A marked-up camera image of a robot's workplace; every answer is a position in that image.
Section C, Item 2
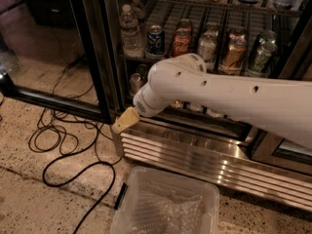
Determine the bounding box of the clear water bottle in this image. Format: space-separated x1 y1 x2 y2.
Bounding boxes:
120 4 143 58
131 0 146 26

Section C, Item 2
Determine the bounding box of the green soda can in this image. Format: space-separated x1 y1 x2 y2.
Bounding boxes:
247 30 278 77

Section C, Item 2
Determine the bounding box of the stainless steel fridge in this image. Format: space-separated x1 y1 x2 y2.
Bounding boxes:
98 0 312 212

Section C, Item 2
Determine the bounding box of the bubble wrap sheet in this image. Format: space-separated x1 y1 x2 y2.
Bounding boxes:
126 183 205 234

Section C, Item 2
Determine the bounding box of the blue Pepsi can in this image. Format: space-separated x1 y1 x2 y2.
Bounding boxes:
147 24 165 55

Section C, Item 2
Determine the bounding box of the black floor cable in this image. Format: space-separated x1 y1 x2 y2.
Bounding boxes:
27 57 124 234

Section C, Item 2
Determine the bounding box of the clear plastic bin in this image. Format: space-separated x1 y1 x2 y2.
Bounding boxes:
109 167 219 234

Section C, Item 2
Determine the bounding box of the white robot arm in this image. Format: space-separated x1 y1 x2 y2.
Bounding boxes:
112 54 312 149

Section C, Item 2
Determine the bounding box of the silver diet soda can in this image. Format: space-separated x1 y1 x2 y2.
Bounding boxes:
197 34 216 70

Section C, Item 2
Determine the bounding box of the red Coca-Cola can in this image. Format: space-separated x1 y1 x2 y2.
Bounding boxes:
171 28 191 58

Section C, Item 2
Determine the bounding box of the gold soda can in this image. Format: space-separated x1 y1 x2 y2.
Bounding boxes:
219 38 247 75

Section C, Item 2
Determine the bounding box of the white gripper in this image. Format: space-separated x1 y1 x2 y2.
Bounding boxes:
111 84 163 134

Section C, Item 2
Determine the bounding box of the open glass fridge door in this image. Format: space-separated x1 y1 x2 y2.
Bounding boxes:
0 0 118 124

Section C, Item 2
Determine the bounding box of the rear red soda can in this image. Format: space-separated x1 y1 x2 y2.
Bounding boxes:
176 19 193 33

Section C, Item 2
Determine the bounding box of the silver can bottom shelf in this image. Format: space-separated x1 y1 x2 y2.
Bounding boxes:
130 73 145 97

